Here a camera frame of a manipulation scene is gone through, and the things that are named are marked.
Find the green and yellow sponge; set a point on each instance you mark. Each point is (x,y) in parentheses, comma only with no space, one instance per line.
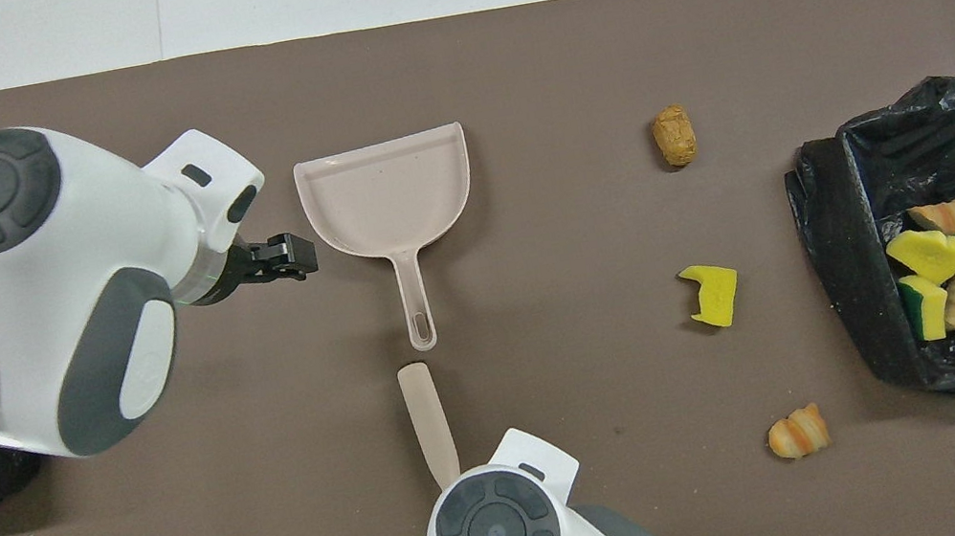
(927,311)

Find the brown toy bread roll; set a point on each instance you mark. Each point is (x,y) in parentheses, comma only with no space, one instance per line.
(675,136)

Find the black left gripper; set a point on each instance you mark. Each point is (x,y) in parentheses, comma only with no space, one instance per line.
(234,272)

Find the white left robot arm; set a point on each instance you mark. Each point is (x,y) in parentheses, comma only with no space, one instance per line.
(58,309)

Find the notched yellow sponge piece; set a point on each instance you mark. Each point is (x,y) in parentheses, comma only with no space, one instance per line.
(717,298)

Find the brown table mat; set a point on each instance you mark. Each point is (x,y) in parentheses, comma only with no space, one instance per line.
(501,60)

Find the small toy croissant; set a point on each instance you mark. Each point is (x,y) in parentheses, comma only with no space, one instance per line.
(797,436)

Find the beige plastic dustpan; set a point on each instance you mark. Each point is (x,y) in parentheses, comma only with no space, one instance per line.
(388,196)

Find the beige brush black bristles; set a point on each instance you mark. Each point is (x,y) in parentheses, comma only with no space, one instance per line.
(428,422)

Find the yellow sponge chunk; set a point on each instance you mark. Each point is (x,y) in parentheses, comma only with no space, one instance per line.
(929,254)

